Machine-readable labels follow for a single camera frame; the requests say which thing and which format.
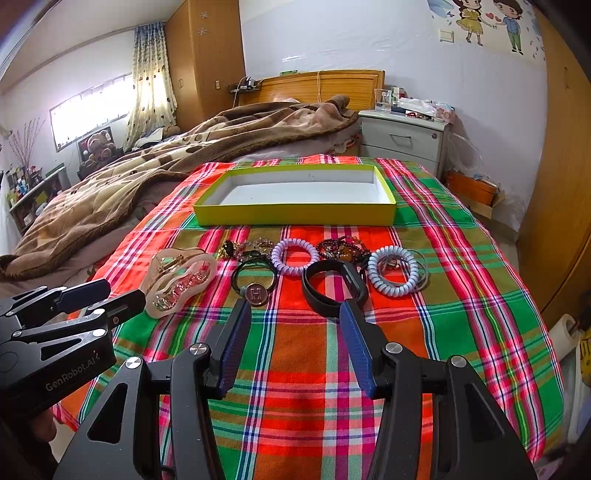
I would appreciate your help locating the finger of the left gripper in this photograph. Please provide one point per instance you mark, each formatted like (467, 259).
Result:
(45, 302)
(113, 312)

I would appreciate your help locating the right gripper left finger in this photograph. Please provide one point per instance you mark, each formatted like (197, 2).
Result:
(227, 342)

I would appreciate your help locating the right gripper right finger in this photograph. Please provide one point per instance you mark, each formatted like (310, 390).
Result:
(365, 342)

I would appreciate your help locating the black wristband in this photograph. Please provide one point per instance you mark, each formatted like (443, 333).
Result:
(327, 284)

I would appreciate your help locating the beige hair claw clip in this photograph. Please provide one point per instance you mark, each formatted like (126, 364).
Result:
(173, 277)

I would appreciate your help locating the gold black small hair clip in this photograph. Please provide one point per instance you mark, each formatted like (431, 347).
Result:
(227, 250)

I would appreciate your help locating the brown patterned blanket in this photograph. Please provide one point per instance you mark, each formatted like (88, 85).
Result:
(100, 203)

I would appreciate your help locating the plaid red green cloth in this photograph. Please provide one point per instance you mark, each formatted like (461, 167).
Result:
(296, 410)

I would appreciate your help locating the side shelf with items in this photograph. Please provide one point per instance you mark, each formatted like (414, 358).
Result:
(29, 206)

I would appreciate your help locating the yellow shallow box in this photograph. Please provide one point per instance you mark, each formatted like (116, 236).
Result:
(299, 194)

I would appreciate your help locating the teddy bear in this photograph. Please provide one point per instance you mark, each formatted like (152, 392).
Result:
(99, 147)

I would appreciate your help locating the orange box on floor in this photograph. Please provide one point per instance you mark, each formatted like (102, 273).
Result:
(472, 189)

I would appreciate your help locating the paper towel roll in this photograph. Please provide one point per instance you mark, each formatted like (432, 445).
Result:
(565, 336)

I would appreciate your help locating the wooden door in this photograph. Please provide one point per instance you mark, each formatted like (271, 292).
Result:
(554, 243)

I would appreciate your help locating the dotted curtain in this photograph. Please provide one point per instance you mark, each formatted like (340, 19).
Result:
(153, 104)

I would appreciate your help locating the white nightstand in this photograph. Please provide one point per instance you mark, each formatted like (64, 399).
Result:
(394, 136)

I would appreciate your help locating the wooden headboard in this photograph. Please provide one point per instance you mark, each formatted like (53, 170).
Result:
(359, 85)

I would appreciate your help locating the wooden wardrobe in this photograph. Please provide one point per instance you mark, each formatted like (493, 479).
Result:
(205, 56)

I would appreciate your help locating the white wall switch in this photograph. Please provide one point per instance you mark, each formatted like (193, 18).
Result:
(446, 36)

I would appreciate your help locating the cartoon children wall sticker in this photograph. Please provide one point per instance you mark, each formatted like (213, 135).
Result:
(507, 26)

